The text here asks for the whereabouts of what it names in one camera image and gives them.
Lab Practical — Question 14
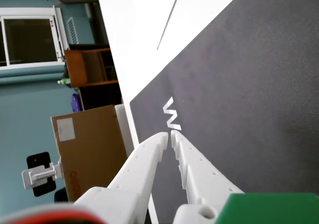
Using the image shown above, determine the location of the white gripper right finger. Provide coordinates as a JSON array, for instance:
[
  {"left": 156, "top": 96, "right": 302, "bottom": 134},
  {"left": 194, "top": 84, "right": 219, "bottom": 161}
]
[{"left": 170, "top": 130, "right": 245, "bottom": 224}]

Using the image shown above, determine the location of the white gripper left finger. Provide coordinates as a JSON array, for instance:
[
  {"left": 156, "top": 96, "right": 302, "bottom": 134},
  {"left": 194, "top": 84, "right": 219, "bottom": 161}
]
[{"left": 72, "top": 131, "right": 169, "bottom": 224}]

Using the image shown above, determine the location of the brown cardboard box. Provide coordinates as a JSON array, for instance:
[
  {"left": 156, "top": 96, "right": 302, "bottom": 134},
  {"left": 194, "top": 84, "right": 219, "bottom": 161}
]
[{"left": 50, "top": 105, "right": 128, "bottom": 202}]

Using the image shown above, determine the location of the white foam board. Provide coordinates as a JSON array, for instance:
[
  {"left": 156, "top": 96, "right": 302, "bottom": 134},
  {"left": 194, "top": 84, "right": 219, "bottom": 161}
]
[{"left": 114, "top": 104, "right": 135, "bottom": 157}]

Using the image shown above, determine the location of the purple object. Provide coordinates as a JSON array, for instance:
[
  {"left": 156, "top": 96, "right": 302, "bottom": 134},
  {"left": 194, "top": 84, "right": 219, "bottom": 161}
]
[{"left": 71, "top": 93, "right": 84, "bottom": 112}]

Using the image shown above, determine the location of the black phone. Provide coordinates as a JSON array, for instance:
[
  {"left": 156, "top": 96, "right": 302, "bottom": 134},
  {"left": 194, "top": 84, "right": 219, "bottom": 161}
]
[{"left": 26, "top": 151, "right": 57, "bottom": 197}]

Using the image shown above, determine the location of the white phone holder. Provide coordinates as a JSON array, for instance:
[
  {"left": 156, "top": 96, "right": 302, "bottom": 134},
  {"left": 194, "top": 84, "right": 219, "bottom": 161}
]
[{"left": 21, "top": 161, "right": 63, "bottom": 190}]

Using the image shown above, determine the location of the dark grey WOWROBO mat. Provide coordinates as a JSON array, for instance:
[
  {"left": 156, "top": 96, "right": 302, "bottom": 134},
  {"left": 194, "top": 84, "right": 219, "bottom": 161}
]
[{"left": 129, "top": 0, "right": 319, "bottom": 224}]

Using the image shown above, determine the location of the wooden shelf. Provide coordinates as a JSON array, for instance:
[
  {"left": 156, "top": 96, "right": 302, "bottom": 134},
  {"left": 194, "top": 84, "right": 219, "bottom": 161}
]
[{"left": 64, "top": 47, "right": 119, "bottom": 88}]

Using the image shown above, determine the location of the white framed window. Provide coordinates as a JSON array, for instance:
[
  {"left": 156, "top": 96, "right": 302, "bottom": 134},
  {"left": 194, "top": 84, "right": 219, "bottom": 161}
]
[{"left": 0, "top": 7, "right": 66, "bottom": 71}]

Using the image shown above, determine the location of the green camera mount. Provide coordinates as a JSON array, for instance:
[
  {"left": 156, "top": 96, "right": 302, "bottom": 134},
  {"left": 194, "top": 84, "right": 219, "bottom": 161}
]
[{"left": 214, "top": 193, "right": 319, "bottom": 224}]

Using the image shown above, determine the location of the white wall vent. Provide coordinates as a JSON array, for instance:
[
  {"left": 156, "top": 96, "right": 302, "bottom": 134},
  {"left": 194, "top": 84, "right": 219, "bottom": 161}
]
[{"left": 66, "top": 16, "right": 80, "bottom": 45}]

